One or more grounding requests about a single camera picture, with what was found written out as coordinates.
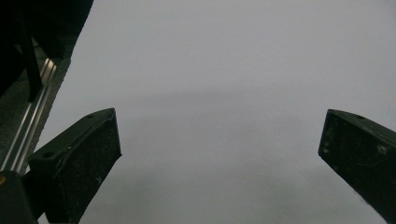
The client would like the silver metal rail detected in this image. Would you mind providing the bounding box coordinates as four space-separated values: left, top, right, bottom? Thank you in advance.
0 57 58 175

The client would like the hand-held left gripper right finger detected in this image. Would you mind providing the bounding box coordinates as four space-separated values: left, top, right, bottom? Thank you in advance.
318 108 396 224

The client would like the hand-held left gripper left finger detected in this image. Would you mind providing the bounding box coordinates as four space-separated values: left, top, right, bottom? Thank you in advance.
27 107 122 224

